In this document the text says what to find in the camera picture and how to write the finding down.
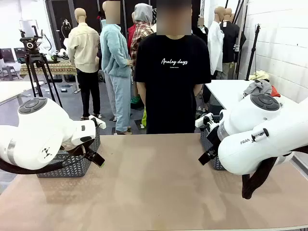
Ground mannequin in blue fleece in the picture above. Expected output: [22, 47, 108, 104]
[100, 1, 133, 135]

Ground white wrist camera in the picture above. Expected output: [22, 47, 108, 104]
[194, 112, 214, 128]
[88, 115, 106, 129]

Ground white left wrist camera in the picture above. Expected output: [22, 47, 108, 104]
[88, 115, 106, 129]

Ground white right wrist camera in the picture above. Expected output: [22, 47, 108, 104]
[194, 112, 214, 128]

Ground mannequin in white shirt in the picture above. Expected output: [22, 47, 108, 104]
[207, 6, 226, 80]

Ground person in black T-shirt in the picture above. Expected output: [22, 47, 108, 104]
[134, 0, 212, 135]

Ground grey stool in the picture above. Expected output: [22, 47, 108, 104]
[1, 66, 20, 81]

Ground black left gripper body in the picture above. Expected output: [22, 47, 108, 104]
[81, 141, 97, 158]

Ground black left arm cable sleeve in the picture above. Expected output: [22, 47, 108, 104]
[0, 144, 89, 176]

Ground mannequin in black shirt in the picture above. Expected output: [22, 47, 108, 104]
[220, 8, 247, 80]

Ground black leaning poles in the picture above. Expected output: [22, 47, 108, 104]
[234, 0, 250, 80]

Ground mannequin in plaid hoodie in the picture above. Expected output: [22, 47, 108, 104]
[129, 3, 154, 71]

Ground dark monitor screen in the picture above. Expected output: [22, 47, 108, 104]
[13, 47, 26, 63]
[0, 48, 15, 64]

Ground black light stand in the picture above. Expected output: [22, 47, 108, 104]
[245, 23, 262, 81]

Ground pale yellow cloth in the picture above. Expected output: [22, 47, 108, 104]
[249, 69, 270, 81]

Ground mannequin in cream shirt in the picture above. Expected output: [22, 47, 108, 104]
[67, 8, 102, 120]

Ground mannequin in black jacket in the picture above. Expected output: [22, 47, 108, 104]
[192, 17, 209, 45]

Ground patterned tablecloth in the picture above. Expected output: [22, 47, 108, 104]
[19, 61, 77, 78]

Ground black camera tripod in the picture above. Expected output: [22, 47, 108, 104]
[25, 53, 63, 109]

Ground large white table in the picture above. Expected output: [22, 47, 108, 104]
[204, 79, 304, 114]

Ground small white table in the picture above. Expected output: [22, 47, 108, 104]
[0, 81, 45, 106]

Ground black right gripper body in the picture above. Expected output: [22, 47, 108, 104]
[206, 124, 221, 154]

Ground person's right forearm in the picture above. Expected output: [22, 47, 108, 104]
[136, 81, 147, 106]

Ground mannequin in red garment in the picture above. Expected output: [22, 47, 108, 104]
[127, 11, 137, 52]

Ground grey plastic woven basket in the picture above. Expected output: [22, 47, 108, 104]
[200, 129, 227, 171]
[37, 125, 102, 179]

